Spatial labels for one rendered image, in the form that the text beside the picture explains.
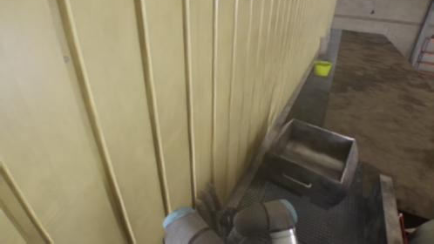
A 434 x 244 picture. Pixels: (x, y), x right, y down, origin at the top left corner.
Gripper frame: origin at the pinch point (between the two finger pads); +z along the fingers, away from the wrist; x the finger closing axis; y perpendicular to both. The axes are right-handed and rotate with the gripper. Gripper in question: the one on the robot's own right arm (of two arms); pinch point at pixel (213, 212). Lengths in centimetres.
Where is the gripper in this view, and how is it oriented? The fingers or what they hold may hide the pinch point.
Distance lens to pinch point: 171.3
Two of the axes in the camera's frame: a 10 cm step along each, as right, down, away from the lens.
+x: 4.8, -4.1, 7.7
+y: 1.8, 9.1, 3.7
